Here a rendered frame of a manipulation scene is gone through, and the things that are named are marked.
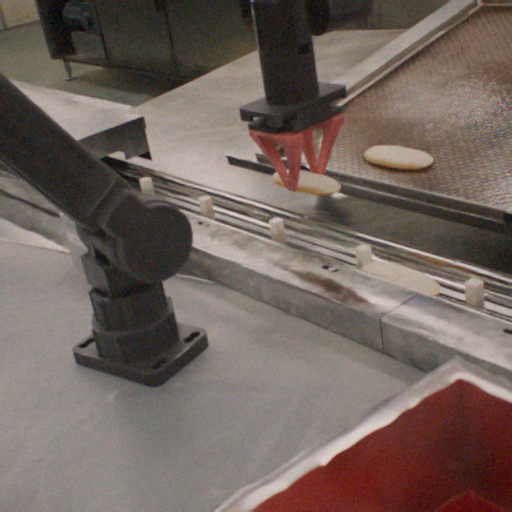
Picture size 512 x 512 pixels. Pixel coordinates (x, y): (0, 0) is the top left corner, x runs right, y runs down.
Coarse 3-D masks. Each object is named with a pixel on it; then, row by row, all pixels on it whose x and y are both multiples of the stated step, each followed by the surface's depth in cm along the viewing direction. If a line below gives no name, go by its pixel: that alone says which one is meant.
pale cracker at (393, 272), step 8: (368, 264) 90; (376, 264) 89; (384, 264) 89; (392, 264) 88; (368, 272) 88; (376, 272) 87; (384, 272) 87; (392, 272) 87; (400, 272) 87; (408, 272) 86; (416, 272) 86; (392, 280) 86; (400, 280) 85; (408, 280) 85; (416, 280) 85; (424, 280) 84; (432, 280) 85; (416, 288) 84; (424, 288) 83; (432, 288) 83; (440, 288) 84
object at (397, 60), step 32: (448, 32) 133; (384, 64) 127; (416, 64) 126; (352, 96) 123; (448, 96) 114; (480, 96) 112; (480, 128) 105; (384, 192) 99; (416, 192) 95; (448, 192) 95
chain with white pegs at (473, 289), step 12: (144, 180) 121; (144, 192) 122; (204, 204) 111; (276, 228) 101; (360, 252) 90; (360, 264) 91; (468, 288) 81; (480, 288) 80; (468, 300) 81; (480, 300) 81
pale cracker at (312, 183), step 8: (272, 176) 97; (304, 176) 94; (312, 176) 94; (320, 176) 93; (280, 184) 95; (304, 184) 93; (312, 184) 92; (320, 184) 92; (328, 184) 92; (336, 184) 92; (304, 192) 93; (312, 192) 92; (320, 192) 91; (328, 192) 91; (336, 192) 91
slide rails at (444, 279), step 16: (128, 176) 129; (160, 192) 121; (176, 192) 120; (224, 208) 112; (240, 208) 111; (256, 224) 106; (288, 224) 104; (272, 240) 101; (304, 240) 100; (320, 240) 99; (336, 240) 98; (320, 256) 95; (352, 256) 94; (384, 256) 92; (432, 272) 88; (448, 288) 85; (496, 288) 83; (464, 304) 81; (496, 304) 81
